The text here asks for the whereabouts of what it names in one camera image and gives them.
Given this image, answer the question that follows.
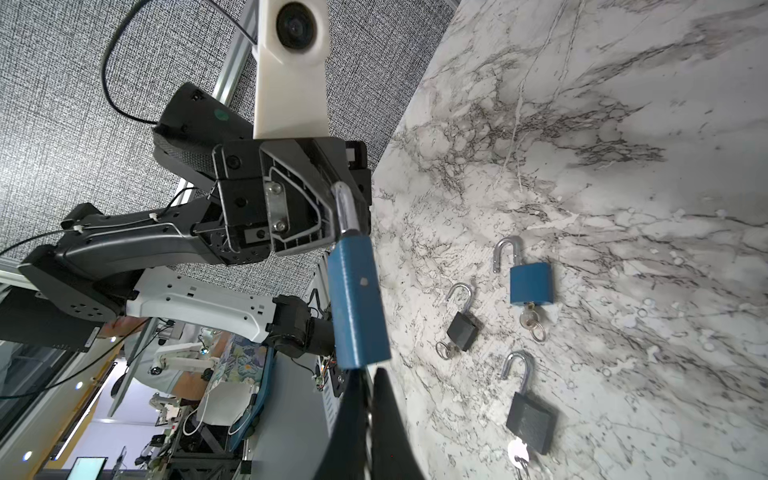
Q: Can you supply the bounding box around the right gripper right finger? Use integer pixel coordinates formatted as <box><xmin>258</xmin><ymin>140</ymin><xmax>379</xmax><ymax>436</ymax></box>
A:
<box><xmin>370</xmin><ymin>368</ymin><xmax>424</xmax><ymax>479</ymax></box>

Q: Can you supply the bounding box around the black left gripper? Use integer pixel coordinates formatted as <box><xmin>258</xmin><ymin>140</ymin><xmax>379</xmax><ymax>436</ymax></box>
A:
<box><xmin>213</xmin><ymin>137</ymin><xmax>352</xmax><ymax>264</ymax></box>

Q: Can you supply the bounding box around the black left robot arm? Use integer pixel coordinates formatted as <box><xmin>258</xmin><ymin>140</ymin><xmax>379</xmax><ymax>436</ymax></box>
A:
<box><xmin>18</xmin><ymin>83</ymin><xmax>371</xmax><ymax>358</ymax></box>

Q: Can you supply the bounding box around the blue padlock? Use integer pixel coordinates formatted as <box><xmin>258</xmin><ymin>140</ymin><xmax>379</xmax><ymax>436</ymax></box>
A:
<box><xmin>491</xmin><ymin>236</ymin><xmax>556</xmax><ymax>344</ymax></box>
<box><xmin>328</xmin><ymin>181</ymin><xmax>391</xmax><ymax>370</ymax></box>

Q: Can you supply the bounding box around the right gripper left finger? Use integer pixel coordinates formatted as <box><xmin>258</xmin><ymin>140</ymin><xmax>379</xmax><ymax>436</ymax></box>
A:
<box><xmin>314</xmin><ymin>370</ymin><xmax>369</xmax><ymax>480</ymax></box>

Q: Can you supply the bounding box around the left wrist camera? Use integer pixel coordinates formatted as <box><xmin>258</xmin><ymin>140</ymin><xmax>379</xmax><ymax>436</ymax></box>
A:
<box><xmin>253</xmin><ymin>1</ymin><xmax>330</xmax><ymax>139</ymax></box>

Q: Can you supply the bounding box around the black padlock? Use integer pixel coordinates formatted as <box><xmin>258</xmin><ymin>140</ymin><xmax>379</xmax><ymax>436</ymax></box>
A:
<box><xmin>435</xmin><ymin>282</ymin><xmax>480</xmax><ymax>361</ymax></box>
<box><xmin>501</xmin><ymin>350</ymin><xmax>557</xmax><ymax>479</ymax></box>

